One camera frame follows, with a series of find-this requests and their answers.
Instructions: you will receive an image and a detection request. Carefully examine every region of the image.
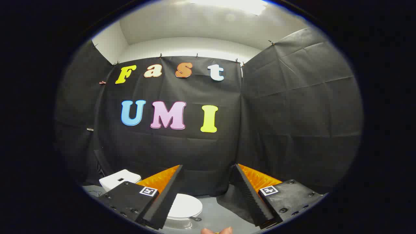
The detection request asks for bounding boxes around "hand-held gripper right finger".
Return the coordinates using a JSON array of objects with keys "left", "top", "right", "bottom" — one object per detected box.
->
[{"left": 233, "top": 163, "right": 326, "bottom": 227}]

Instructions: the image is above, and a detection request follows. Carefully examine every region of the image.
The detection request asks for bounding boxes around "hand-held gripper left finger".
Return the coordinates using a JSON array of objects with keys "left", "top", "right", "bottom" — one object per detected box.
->
[{"left": 97, "top": 165, "right": 184, "bottom": 230}]

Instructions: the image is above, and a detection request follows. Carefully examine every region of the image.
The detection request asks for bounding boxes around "white toilet lid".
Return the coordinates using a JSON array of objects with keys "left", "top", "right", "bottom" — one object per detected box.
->
[{"left": 167, "top": 194, "right": 203, "bottom": 221}]

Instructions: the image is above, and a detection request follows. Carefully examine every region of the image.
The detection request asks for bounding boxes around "white toilet tank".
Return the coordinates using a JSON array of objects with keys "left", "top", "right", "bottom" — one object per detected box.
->
[{"left": 99, "top": 169, "right": 142, "bottom": 192}]

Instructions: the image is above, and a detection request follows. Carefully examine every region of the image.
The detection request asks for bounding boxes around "black backdrop cloth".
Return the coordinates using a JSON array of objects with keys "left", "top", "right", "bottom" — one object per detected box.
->
[{"left": 55, "top": 28, "right": 363, "bottom": 197}]

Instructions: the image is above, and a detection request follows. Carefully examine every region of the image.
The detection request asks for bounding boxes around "black folded stand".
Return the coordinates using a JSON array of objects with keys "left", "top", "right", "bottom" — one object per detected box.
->
[{"left": 94, "top": 149, "right": 106, "bottom": 178}]

